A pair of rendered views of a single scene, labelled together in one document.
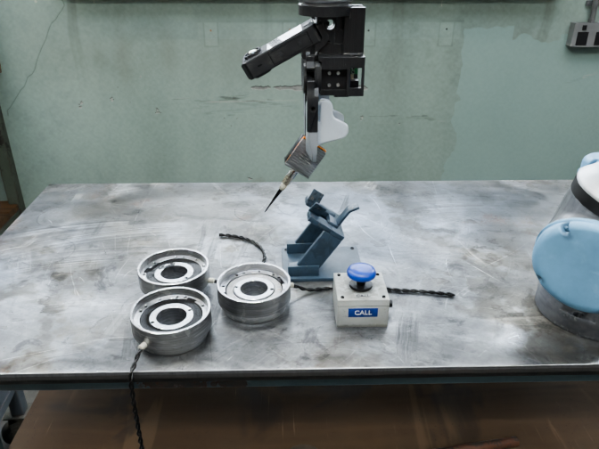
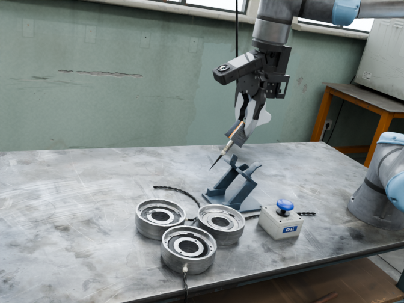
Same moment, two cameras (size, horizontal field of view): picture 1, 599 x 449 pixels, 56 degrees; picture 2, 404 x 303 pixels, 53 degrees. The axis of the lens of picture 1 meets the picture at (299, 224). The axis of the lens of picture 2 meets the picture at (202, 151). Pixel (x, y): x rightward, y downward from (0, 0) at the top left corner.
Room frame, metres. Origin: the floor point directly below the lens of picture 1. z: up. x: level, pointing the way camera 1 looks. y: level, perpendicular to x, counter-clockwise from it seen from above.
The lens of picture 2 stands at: (0.05, 0.49, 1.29)
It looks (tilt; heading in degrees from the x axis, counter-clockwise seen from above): 22 degrees down; 331
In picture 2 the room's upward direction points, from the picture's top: 11 degrees clockwise
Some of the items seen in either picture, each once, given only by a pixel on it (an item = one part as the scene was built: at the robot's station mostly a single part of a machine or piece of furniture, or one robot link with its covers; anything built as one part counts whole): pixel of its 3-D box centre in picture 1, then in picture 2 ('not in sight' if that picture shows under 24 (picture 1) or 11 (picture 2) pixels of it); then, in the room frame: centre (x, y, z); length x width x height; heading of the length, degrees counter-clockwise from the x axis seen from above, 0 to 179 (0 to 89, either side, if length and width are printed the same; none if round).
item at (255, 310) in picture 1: (254, 293); (219, 225); (0.67, 0.06, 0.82); 0.10 x 0.10 x 0.04
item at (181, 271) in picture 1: (175, 277); (160, 219); (0.72, 0.19, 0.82); 0.10 x 0.10 x 0.04
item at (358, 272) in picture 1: (360, 282); (283, 211); (0.66, -0.09, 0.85); 0.04 x 0.04 x 0.05
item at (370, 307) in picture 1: (364, 297); (282, 220); (0.66, -0.09, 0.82); 0.08 x 0.07 x 0.05; 92
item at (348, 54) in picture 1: (330, 51); (265, 70); (0.79, -0.04, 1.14); 0.09 x 0.08 x 0.12; 93
